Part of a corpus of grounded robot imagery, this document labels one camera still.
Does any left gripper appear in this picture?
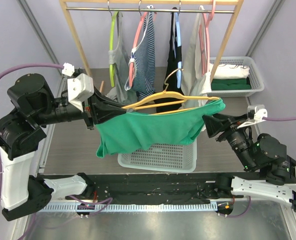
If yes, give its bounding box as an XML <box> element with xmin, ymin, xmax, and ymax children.
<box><xmin>32</xmin><ymin>83</ymin><xmax>127</xmax><ymax>130</ymax></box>

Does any green tank top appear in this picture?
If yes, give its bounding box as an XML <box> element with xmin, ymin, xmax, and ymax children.
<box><xmin>96</xmin><ymin>99</ymin><xmax>225</xmax><ymax>158</ymax></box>

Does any yellow hanger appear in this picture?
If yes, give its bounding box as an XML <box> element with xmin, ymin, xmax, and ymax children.
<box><xmin>121</xmin><ymin>67</ymin><xmax>221</xmax><ymax>116</ymax></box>

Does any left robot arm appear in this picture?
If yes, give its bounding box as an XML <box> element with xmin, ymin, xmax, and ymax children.
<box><xmin>0</xmin><ymin>73</ymin><xmax>126</xmax><ymax>221</ymax></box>

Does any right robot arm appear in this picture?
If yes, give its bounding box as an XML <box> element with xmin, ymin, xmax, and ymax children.
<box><xmin>203</xmin><ymin>108</ymin><xmax>296</xmax><ymax>213</ymax></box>

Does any lime green hanger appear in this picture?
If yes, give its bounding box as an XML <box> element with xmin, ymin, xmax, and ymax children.
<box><xmin>109</xmin><ymin>11</ymin><xmax>119</xmax><ymax>88</ymax></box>

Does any white tank top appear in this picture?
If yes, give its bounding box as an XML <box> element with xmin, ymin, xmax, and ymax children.
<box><xmin>181</xmin><ymin>13</ymin><xmax>211</xmax><ymax>97</ymax></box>

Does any grey tank top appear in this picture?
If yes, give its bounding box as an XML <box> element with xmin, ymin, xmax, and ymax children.
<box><xmin>107</xmin><ymin>12</ymin><xmax>137</xmax><ymax>105</ymax></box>

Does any blue striped tank top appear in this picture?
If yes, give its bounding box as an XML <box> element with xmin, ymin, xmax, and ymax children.
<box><xmin>125</xmin><ymin>5</ymin><xmax>156</xmax><ymax>100</ymax></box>

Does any black tank top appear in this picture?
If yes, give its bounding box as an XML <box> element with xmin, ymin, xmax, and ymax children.
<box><xmin>154</xmin><ymin>12</ymin><xmax>184</xmax><ymax>113</ymax></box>

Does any light pink hanger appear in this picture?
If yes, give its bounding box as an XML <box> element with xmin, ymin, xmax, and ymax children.
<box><xmin>199</xmin><ymin>0</ymin><xmax>216</xmax><ymax>75</ymax></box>

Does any light blue hanger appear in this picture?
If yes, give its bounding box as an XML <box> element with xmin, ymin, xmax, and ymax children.
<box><xmin>174</xmin><ymin>12</ymin><xmax>182</xmax><ymax>89</ymax></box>

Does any folded green cloth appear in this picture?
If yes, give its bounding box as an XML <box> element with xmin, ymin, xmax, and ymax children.
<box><xmin>211</xmin><ymin>78</ymin><xmax>251</xmax><ymax>91</ymax></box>

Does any white basket with clothes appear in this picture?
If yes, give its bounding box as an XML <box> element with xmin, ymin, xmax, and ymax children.
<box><xmin>208</xmin><ymin>56</ymin><xmax>264</xmax><ymax>98</ymax></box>

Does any folded white cloth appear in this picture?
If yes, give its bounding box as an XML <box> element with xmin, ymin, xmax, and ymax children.
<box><xmin>214</xmin><ymin>64</ymin><xmax>250</xmax><ymax>80</ymax></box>

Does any white empty basket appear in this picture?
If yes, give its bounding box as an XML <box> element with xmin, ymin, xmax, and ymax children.
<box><xmin>117</xmin><ymin>140</ymin><xmax>197</xmax><ymax>173</ymax></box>

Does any wooden clothes rack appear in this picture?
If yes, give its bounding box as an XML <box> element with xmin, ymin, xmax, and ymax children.
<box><xmin>60</xmin><ymin>0</ymin><xmax>243</xmax><ymax>82</ymax></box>

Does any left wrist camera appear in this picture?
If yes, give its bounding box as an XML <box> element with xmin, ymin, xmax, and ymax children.
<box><xmin>67</xmin><ymin>73</ymin><xmax>94</xmax><ymax>112</ymax></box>

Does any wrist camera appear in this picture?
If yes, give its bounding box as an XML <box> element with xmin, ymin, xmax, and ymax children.
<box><xmin>237</xmin><ymin>104</ymin><xmax>267</xmax><ymax>129</ymax></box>
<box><xmin>67</xmin><ymin>73</ymin><xmax>94</xmax><ymax>112</ymax></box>

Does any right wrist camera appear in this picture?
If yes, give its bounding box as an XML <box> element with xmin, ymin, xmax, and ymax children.
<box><xmin>237</xmin><ymin>104</ymin><xmax>267</xmax><ymax>129</ymax></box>

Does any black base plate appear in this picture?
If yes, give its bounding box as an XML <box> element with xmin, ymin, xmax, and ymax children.
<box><xmin>65</xmin><ymin>171</ymin><xmax>246</xmax><ymax>205</ymax></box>

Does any white slotted cable duct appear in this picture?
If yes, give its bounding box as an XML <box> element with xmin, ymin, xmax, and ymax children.
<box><xmin>40</xmin><ymin>201</ymin><xmax>217</xmax><ymax>213</ymax></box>

